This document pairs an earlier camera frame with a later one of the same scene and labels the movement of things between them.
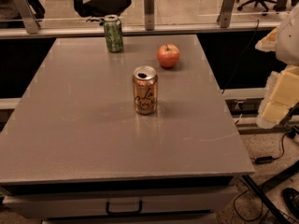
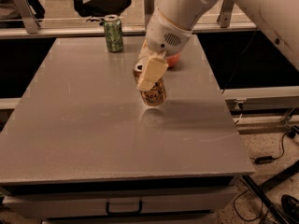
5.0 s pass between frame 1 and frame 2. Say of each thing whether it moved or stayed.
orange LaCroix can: moved
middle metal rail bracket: stayed
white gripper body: moved
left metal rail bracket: stayed
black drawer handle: stayed
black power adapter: stayed
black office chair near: stayed
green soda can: stayed
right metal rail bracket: stayed
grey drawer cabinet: stayed
